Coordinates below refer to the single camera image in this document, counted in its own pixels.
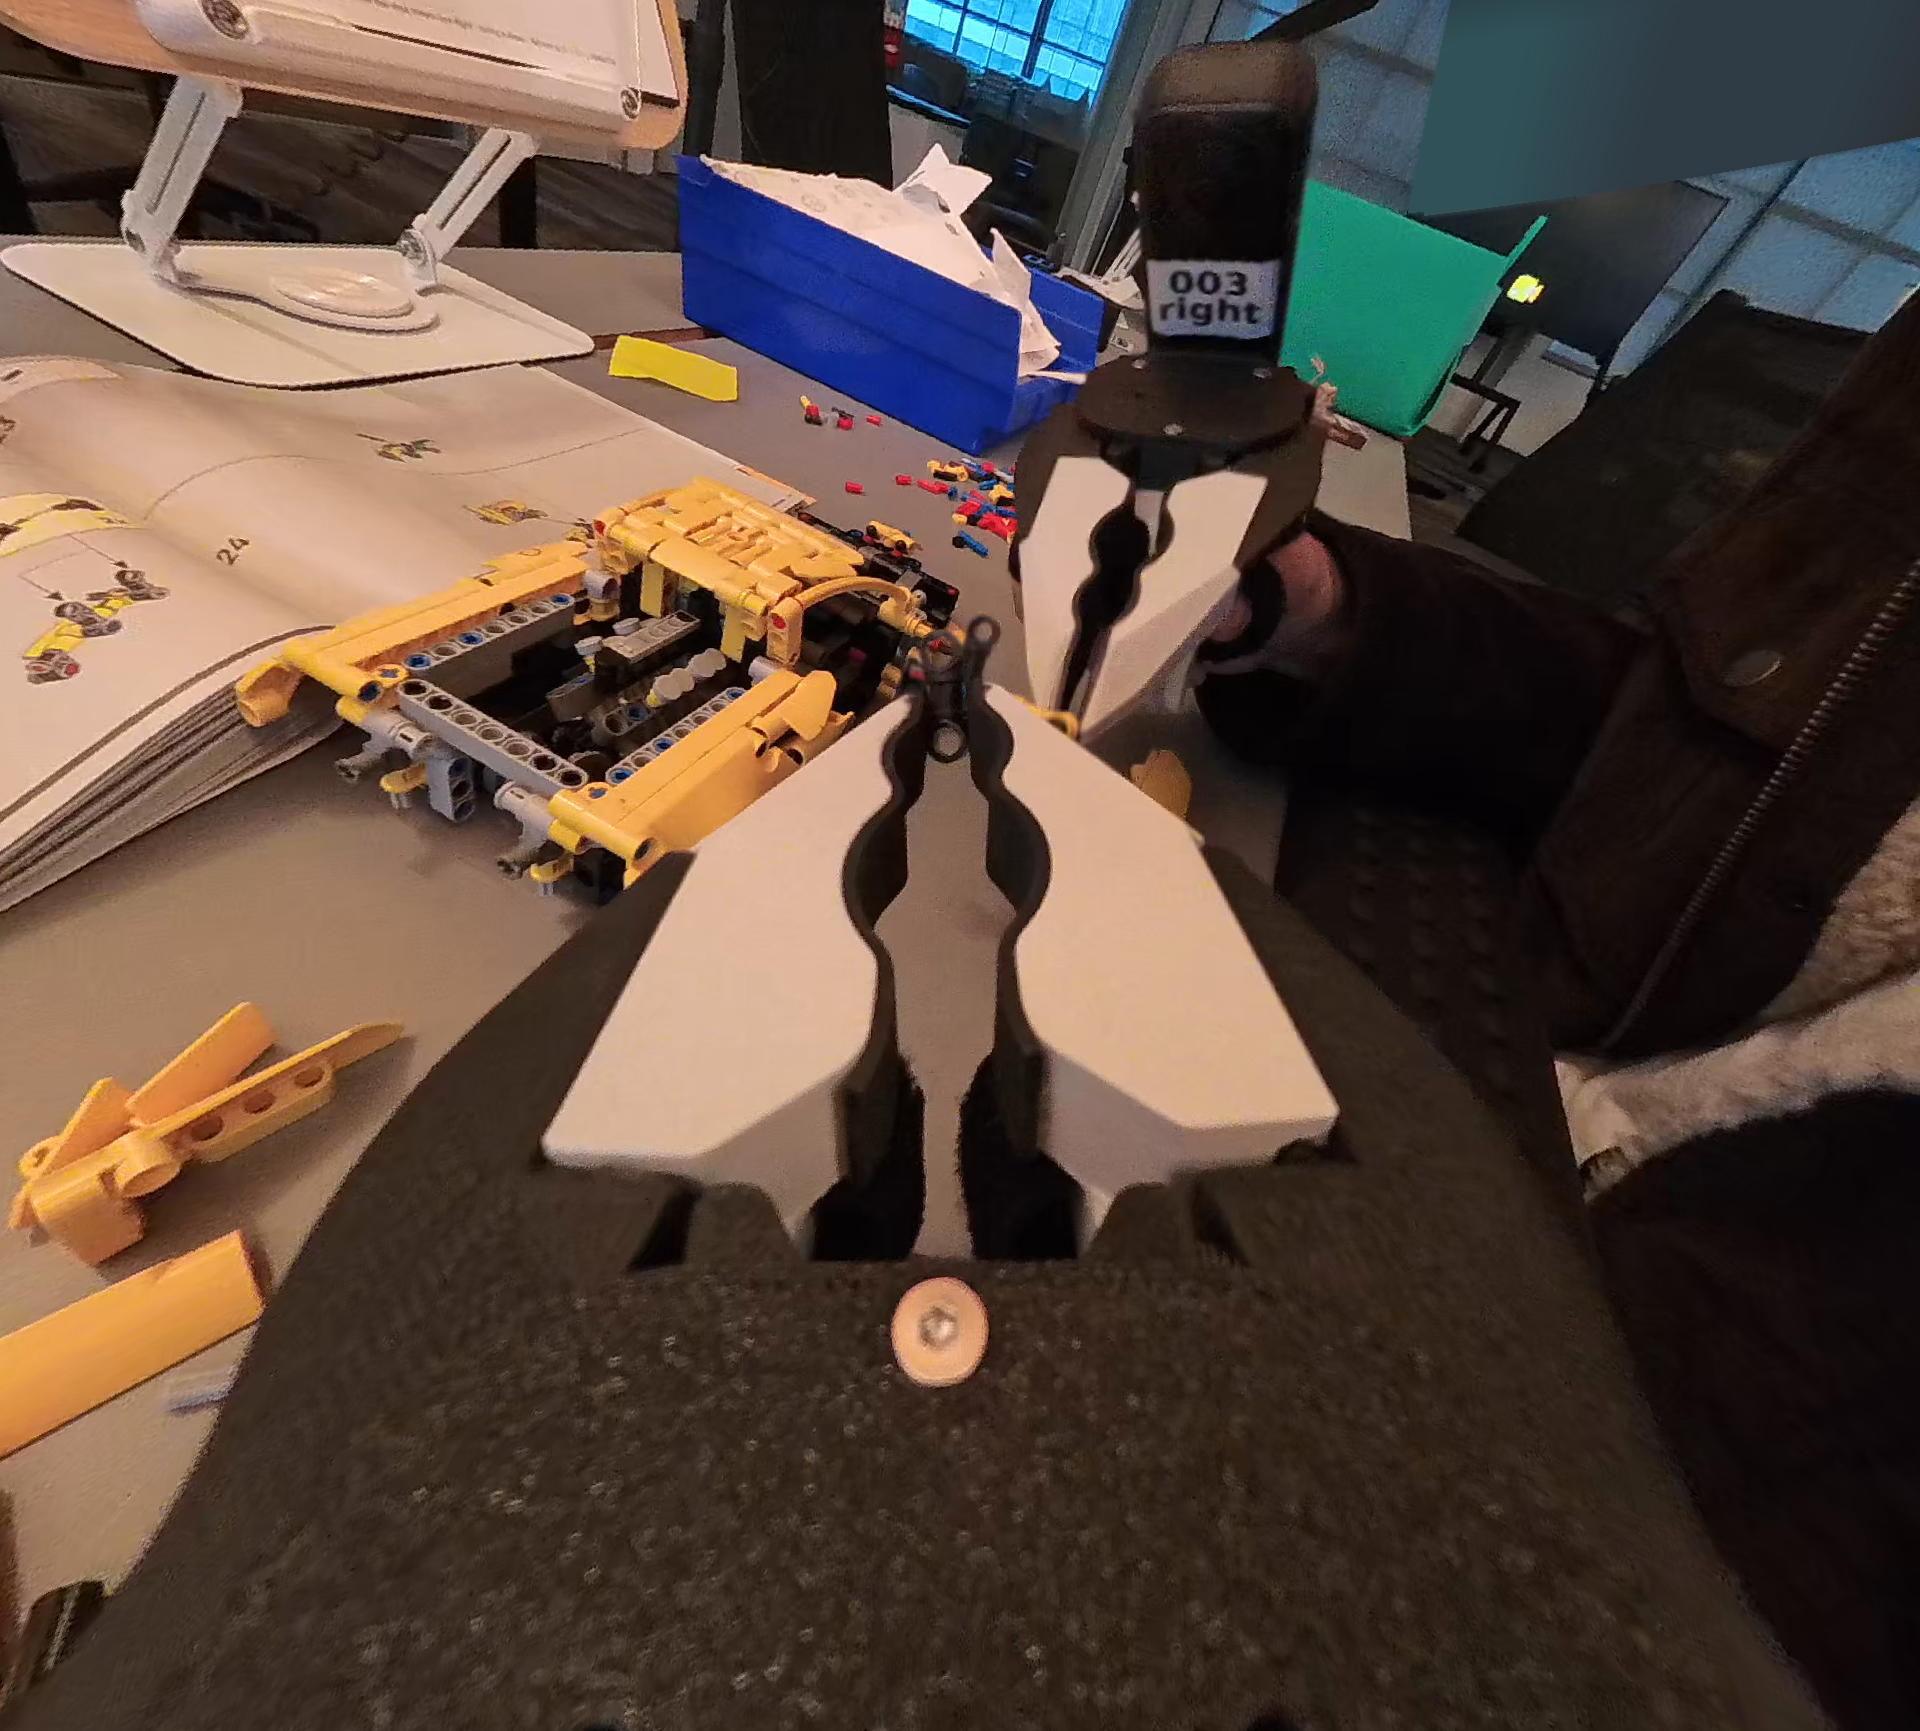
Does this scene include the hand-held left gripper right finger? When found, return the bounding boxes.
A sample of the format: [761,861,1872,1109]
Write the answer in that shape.
[954,699,1341,1228]

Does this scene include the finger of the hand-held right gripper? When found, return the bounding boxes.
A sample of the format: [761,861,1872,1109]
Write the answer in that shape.
[1070,465,1279,741]
[1016,457,1154,715]

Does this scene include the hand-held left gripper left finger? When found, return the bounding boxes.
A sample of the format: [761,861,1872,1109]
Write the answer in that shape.
[539,699,934,1255]

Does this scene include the yellow brick car model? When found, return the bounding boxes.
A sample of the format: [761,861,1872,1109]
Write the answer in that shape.
[236,477,967,894]

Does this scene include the person's right forearm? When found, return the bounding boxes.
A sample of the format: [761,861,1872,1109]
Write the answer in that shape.
[1195,518,1636,801]

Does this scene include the grey desk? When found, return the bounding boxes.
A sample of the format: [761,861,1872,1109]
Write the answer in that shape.
[0,251,1414,1677]

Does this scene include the person's right hand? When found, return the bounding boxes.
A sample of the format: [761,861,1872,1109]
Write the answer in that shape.
[1206,532,1346,686]

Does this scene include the pile of small coloured pieces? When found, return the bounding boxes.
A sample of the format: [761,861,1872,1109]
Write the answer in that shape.
[797,379,1039,563]

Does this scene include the green board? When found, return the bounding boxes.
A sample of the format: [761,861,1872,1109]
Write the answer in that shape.
[1289,181,1548,437]

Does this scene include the black perforated mat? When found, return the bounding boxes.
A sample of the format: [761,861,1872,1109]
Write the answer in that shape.
[1276,775,1593,1190]

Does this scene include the blue plastic bin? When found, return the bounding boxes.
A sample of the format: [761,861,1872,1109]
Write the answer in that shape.
[675,151,1114,460]

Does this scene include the white plastic bags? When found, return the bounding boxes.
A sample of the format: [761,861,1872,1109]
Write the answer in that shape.
[715,141,1070,366]

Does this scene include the black monitor screen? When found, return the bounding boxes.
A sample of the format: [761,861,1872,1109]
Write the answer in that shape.
[1437,181,1736,366]

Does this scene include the yellow sticky note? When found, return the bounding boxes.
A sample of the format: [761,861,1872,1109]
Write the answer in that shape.
[608,336,742,401]

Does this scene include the fleece-lined jacket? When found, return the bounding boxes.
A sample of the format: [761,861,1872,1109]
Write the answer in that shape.
[1501,291,1920,1731]

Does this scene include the yellow beam brick assembly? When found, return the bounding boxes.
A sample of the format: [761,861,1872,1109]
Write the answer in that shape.
[8,1006,408,1269]

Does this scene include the open instruction booklet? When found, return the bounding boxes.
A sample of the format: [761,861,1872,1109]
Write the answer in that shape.
[0,352,648,913]

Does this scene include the yellow brick piece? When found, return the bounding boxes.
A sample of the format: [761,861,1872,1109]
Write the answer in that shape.
[0,1228,271,1458]

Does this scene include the wooden document stand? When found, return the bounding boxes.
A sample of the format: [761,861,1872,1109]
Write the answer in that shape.
[0,0,684,389]

